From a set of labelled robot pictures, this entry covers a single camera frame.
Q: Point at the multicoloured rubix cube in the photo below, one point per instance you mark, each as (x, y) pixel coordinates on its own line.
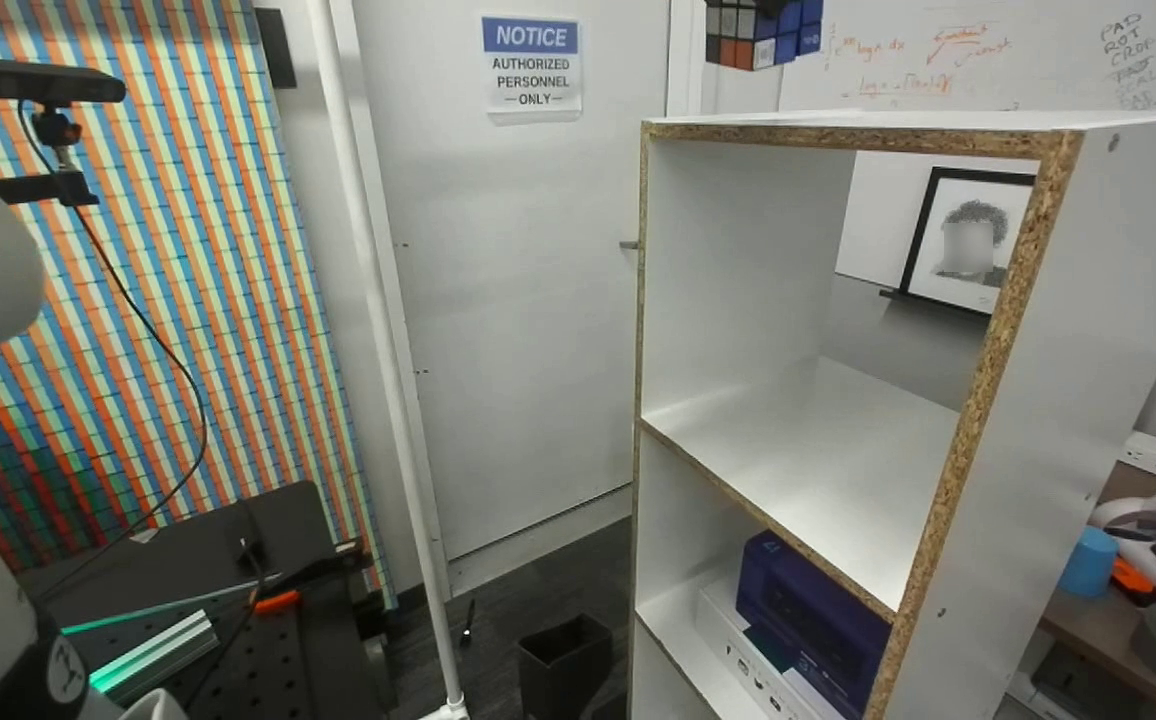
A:
(741, 32)

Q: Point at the black stereo camera bar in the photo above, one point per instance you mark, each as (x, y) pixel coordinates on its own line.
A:
(38, 81)

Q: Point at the blue notice sign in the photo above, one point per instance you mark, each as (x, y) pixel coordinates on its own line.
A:
(530, 66)

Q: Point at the green tinted metal bar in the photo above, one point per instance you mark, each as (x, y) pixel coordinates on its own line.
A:
(148, 652)

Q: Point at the dark blue box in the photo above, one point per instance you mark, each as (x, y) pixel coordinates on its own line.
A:
(819, 624)

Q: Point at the brown wooden desk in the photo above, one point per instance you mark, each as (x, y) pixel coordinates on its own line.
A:
(1116, 642)

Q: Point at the thin white stand pole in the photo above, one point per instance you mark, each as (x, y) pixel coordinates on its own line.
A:
(388, 401)

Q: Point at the whiteboard with writing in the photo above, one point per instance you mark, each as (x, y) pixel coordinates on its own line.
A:
(1002, 53)

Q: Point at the black perforated table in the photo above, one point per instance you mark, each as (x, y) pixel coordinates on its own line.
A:
(268, 664)

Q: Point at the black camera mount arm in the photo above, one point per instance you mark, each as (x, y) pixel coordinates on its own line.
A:
(58, 187)

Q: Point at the black framed portrait picture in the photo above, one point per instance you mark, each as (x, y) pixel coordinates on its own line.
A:
(968, 243)

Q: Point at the black floor bin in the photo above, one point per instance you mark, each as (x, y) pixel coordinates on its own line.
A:
(562, 664)

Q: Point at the white wooden shelf unit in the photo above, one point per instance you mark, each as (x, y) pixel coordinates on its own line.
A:
(1080, 401)

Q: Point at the black wall bracket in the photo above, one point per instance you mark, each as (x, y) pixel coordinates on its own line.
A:
(277, 46)

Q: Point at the light blue cup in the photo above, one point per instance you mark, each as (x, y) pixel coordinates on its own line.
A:
(1087, 561)

